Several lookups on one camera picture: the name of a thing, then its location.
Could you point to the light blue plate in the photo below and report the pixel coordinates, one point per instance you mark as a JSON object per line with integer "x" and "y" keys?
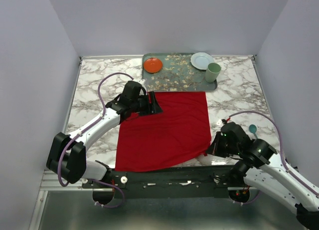
{"x": 201, "y": 60}

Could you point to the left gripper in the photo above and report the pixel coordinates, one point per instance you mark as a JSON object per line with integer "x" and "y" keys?
{"x": 152, "y": 108}

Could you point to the teal spoon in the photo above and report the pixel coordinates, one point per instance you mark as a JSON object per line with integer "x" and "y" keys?
{"x": 253, "y": 130}

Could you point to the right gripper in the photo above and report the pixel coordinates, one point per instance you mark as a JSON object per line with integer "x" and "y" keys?
{"x": 214, "y": 148}

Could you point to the floral teal serving tray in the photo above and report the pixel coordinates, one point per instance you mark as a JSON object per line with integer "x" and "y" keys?
{"x": 177, "y": 74}

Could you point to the red cloth napkin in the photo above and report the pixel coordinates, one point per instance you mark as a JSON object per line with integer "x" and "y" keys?
{"x": 178, "y": 134}

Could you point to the orange saucer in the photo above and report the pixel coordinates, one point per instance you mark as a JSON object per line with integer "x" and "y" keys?
{"x": 152, "y": 65}

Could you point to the green cup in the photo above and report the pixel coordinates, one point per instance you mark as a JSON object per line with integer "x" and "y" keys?
{"x": 212, "y": 72}

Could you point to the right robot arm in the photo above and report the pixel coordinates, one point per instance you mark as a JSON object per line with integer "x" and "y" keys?
{"x": 262, "y": 167}

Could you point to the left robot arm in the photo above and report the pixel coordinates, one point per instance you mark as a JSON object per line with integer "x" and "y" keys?
{"x": 67, "y": 156}

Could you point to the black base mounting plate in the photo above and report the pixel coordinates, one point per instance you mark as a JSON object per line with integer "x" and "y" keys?
{"x": 178, "y": 182}

